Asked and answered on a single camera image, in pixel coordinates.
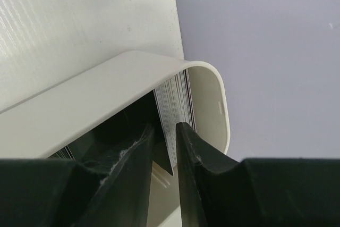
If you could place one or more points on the white plastic tray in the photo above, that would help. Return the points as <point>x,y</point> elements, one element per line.
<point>58,146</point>

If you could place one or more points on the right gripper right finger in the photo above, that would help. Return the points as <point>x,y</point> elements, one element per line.
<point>197,163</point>

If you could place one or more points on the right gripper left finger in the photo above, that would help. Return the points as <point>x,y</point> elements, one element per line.
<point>123,196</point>

